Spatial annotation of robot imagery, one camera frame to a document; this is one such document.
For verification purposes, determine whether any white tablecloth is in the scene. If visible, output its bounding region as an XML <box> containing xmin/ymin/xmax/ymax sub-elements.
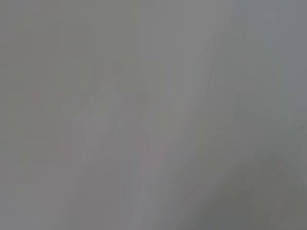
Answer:
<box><xmin>0</xmin><ymin>0</ymin><xmax>307</xmax><ymax>230</ymax></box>

